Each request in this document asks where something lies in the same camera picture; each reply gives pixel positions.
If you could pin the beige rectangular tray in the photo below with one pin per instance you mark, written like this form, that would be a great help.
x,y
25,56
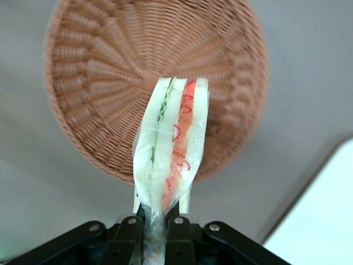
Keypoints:
x,y
317,220

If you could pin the brown round wicker basket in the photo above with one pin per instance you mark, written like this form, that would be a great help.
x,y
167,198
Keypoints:
x,y
110,69

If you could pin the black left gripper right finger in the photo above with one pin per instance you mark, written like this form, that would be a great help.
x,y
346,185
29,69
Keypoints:
x,y
180,243

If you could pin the triangle sandwich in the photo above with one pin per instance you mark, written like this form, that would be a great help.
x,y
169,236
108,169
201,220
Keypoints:
x,y
171,138

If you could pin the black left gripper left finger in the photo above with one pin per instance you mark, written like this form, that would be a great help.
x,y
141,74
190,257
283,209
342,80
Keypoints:
x,y
127,243

